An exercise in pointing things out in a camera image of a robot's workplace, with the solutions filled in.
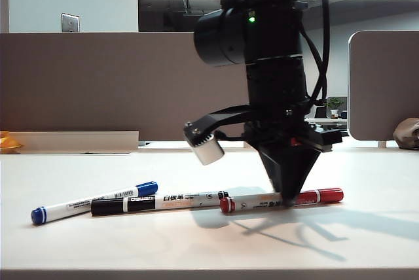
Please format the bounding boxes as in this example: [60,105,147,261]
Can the black whiteboard marker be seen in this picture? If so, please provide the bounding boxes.
[90,190,230,217]

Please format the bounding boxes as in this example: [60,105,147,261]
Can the beige low box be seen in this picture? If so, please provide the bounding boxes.
[6,131,139,155]

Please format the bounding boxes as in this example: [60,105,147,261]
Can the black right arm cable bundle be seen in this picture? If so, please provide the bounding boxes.
[299,0,331,108]

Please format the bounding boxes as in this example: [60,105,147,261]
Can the small green potted plant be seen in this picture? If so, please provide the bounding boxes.
[326,97,345,120]

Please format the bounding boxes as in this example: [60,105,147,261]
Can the brown crumpled object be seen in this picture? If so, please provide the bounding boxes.
[392,116,419,150]

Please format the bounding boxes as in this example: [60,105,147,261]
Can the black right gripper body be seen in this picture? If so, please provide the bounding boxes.
[244,109,343,154]

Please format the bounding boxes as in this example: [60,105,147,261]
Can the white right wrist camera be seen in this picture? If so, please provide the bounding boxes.
[191,135,226,166]

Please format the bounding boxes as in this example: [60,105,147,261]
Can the orange object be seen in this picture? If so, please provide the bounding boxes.
[0,131,24,154]

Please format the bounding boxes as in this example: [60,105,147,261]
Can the blue whiteboard marker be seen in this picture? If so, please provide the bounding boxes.
[31,181,159,226]

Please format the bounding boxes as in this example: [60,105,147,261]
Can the narrow brown desk partition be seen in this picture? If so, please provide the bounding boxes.
[347,30,419,141]

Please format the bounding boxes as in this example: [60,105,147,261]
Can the red whiteboard marker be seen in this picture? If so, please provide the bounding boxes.
[219,187,344,215]

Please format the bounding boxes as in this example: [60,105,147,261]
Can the metal wall switch plate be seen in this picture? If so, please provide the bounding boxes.
[60,13,81,33]

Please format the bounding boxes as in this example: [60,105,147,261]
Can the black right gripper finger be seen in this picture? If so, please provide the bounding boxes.
[261,144,322,208]
[257,145,285,194]

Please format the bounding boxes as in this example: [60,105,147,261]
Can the white background desk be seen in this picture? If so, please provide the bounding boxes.
[306,118,348,130]

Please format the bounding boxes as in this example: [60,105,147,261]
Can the black right camera bracket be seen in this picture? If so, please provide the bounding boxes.
[183,105,285,147]

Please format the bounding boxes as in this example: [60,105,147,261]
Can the wide brown desk partition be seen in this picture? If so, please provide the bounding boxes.
[0,31,253,142]

